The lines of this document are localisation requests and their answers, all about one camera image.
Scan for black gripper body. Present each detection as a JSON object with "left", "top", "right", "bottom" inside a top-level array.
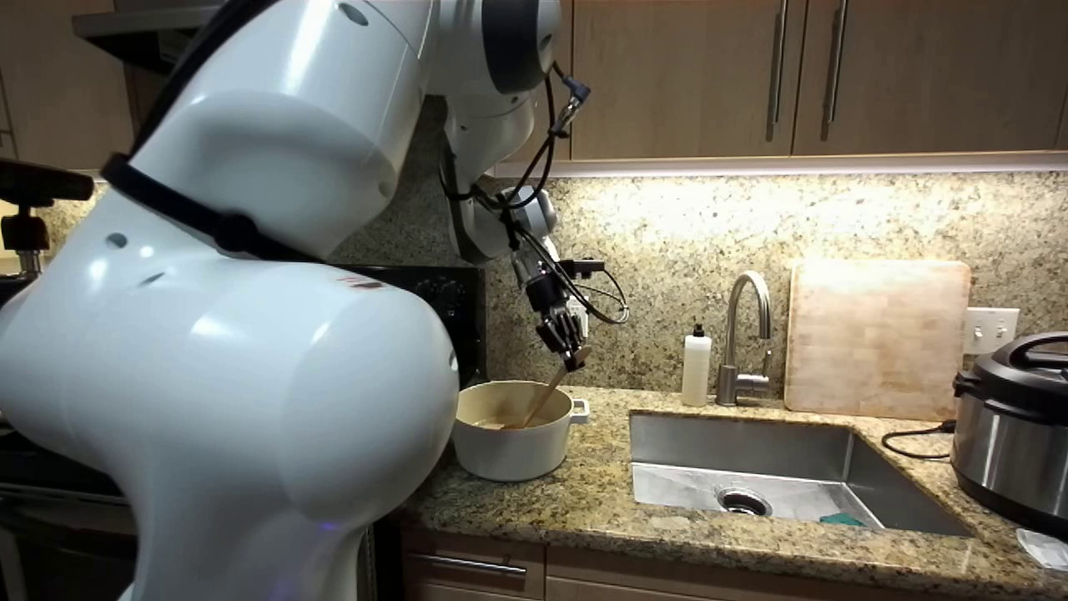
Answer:
[{"left": 512, "top": 258, "right": 601, "bottom": 346}]

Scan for wooden cooking spoon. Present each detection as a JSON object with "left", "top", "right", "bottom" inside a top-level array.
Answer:
[{"left": 503, "top": 364, "right": 568, "bottom": 429}]

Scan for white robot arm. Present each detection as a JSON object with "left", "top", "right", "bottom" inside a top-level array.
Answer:
[{"left": 0, "top": 0, "right": 586, "bottom": 601}]

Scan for white enamel cooking pot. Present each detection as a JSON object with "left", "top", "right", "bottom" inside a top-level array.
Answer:
[{"left": 449, "top": 381, "right": 591, "bottom": 480}]

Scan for black electric stove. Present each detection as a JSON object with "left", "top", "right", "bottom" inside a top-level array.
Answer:
[{"left": 352, "top": 262, "right": 490, "bottom": 388}]

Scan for white soap dispenser bottle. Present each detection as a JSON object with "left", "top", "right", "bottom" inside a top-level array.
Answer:
[{"left": 681, "top": 324, "right": 709, "bottom": 403}]

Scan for chrome kitchen faucet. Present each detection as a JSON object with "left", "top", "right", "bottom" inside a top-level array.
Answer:
[{"left": 713, "top": 270, "right": 782, "bottom": 408}]

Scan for lower wooden counter cabinets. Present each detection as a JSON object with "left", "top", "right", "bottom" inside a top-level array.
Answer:
[{"left": 398, "top": 526, "right": 970, "bottom": 601}]

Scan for stainless steel sink basin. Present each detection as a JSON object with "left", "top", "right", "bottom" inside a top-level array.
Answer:
[{"left": 627, "top": 410, "right": 970, "bottom": 537}]

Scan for wooden cutting board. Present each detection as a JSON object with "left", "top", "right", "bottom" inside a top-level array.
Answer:
[{"left": 785, "top": 261, "right": 970, "bottom": 420}]

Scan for green sponge in sink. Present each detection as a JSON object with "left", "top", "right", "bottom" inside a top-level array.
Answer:
[{"left": 817, "top": 512, "right": 866, "bottom": 526}]

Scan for stainless steel pressure cooker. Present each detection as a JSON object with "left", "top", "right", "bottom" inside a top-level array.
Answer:
[{"left": 951, "top": 330, "right": 1068, "bottom": 537}]

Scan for upper wooden wall cabinets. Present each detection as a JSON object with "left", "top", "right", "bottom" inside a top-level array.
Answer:
[{"left": 558, "top": 0, "right": 1068, "bottom": 168}]

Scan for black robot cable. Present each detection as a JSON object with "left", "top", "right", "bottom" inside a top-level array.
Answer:
[{"left": 438, "top": 60, "right": 631, "bottom": 330}]

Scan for black power cord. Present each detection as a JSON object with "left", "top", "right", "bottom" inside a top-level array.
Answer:
[{"left": 878, "top": 418, "right": 960, "bottom": 464}]

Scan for white wall power outlet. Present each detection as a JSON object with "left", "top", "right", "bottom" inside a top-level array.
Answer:
[{"left": 965, "top": 308, "right": 1016, "bottom": 357}]

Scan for black camera tripod mount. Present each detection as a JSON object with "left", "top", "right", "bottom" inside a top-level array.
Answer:
[{"left": 0, "top": 155, "right": 94, "bottom": 281}]

